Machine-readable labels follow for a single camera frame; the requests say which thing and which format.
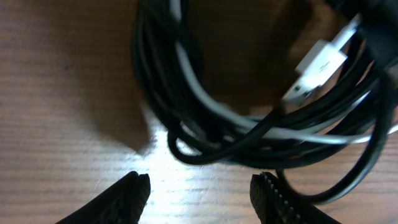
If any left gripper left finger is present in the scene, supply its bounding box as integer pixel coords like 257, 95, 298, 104
57, 171, 150, 224

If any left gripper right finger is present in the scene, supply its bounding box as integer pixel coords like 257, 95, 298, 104
249, 172, 339, 224

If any black usb cable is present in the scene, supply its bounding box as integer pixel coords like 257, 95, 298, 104
131, 0, 398, 205

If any white usb cable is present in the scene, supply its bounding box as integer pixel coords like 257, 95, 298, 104
169, 0, 398, 146

